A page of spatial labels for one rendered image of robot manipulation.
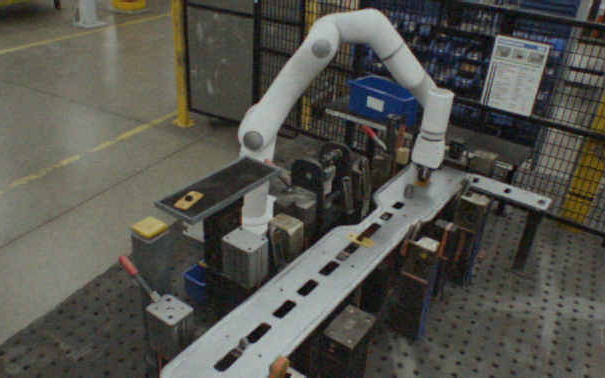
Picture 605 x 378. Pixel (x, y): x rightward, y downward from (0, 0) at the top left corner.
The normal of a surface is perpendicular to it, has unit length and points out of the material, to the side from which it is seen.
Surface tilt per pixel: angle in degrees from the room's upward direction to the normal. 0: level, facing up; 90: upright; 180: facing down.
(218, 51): 90
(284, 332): 0
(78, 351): 0
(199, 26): 89
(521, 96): 90
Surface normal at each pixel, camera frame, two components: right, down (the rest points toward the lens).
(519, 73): -0.56, 0.38
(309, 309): 0.07, -0.87
